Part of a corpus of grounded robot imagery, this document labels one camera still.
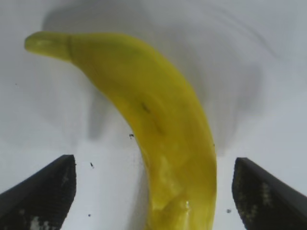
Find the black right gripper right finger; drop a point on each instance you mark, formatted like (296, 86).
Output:
(266, 198)

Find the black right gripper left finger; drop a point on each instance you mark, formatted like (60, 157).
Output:
(40, 196)

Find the yellow banana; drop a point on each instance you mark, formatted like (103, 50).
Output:
(165, 134)

